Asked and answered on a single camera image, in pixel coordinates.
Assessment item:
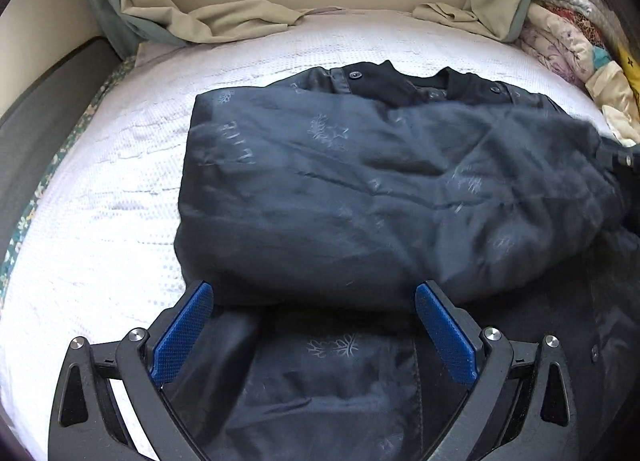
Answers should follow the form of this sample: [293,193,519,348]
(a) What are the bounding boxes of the dark navy printed jacket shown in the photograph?
[162,60,640,461]

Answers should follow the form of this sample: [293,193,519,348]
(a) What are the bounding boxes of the green floral sheet edge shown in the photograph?
[0,53,138,282]

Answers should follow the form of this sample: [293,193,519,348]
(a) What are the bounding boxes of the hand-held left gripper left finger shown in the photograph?
[47,280,216,461]

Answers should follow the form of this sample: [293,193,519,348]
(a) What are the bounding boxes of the white textured bedspread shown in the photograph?
[0,8,616,461]

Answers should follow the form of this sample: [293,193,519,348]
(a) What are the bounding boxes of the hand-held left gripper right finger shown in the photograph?
[414,281,581,461]

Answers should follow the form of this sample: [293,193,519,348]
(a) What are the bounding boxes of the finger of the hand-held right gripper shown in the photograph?
[595,141,640,222]

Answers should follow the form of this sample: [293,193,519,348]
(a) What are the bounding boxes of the yellow patterned cloth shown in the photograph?
[617,43,640,86]

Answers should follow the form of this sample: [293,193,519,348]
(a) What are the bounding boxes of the cream blanket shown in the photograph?
[585,58,640,146]

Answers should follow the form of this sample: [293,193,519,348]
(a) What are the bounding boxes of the floral quilt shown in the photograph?
[517,0,626,92]

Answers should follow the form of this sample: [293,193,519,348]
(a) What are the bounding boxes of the dark grey bed frame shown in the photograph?
[0,36,118,252]

